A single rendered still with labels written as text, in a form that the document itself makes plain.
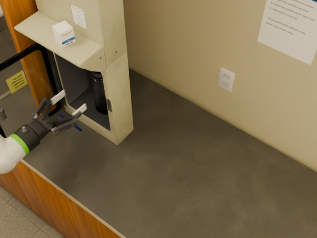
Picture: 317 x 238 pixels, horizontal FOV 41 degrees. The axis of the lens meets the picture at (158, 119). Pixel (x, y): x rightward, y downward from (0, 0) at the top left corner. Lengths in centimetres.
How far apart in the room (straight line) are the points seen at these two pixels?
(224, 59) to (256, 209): 61
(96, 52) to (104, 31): 7
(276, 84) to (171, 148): 52
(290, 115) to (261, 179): 29
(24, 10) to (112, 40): 38
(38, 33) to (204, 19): 63
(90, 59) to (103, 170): 56
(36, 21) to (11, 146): 45
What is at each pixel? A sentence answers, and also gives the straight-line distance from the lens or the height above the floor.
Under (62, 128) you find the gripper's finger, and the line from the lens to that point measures 165.
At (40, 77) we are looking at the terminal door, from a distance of 179.
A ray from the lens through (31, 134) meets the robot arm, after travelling 162.
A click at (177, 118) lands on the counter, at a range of 196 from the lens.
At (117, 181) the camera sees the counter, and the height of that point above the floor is 94.
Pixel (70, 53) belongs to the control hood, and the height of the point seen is 151.
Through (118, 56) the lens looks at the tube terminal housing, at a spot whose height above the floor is 142.
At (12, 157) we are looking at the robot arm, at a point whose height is 122.
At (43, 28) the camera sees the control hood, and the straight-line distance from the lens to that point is 157.
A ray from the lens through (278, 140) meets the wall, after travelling 192.
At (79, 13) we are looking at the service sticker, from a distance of 145.
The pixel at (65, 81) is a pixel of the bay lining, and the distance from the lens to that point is 187.
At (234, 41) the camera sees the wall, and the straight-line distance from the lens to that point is 169.
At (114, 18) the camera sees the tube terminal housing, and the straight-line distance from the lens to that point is 144.
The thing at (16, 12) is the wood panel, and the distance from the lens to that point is 166.
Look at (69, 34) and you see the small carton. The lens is 145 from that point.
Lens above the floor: 247
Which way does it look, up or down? 51 degrees down
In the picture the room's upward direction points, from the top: straight up
